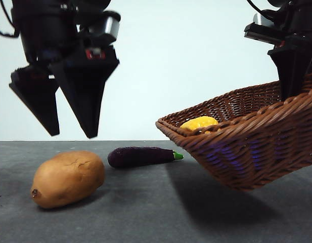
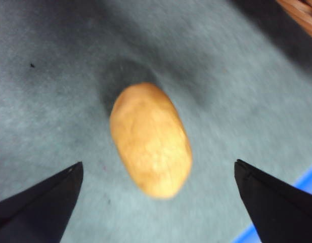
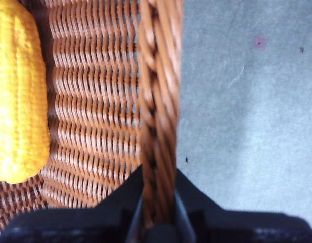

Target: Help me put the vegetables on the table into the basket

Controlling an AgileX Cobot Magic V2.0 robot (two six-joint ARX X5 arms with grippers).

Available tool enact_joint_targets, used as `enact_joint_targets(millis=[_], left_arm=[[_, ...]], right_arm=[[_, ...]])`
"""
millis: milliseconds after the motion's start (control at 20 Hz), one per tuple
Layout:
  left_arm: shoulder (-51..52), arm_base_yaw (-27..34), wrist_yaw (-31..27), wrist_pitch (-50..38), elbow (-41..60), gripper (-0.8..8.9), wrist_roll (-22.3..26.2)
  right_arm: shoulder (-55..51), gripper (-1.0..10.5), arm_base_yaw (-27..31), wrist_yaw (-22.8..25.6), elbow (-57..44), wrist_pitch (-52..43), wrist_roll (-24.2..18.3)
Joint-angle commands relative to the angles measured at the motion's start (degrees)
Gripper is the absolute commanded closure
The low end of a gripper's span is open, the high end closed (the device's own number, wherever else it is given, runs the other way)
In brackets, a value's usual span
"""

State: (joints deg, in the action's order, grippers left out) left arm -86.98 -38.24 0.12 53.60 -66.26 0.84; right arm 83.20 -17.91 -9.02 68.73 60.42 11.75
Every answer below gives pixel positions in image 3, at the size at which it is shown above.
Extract yellow corn cob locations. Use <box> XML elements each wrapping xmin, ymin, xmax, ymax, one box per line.
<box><xmin>0</xmin><ymin>0</ymin><xmax>51</xmax><ymax>184</ymax></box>

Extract brown woven wicker basket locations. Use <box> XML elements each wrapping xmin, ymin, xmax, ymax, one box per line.
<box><xmin>0</xmin><ymin>0</ymin><xmax>185</xmax><ymax>236</ymax></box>

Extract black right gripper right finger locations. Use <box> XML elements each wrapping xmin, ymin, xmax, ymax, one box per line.
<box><xmin>175</xmin><ymin>168</ymin><xmax>312</xmax><ymax>243</ymax></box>

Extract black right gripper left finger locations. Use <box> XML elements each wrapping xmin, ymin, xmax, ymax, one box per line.
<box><xmin>0</xmin><ymin>164</ymin><xmax>144</xmax><ymax>243</ymax></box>

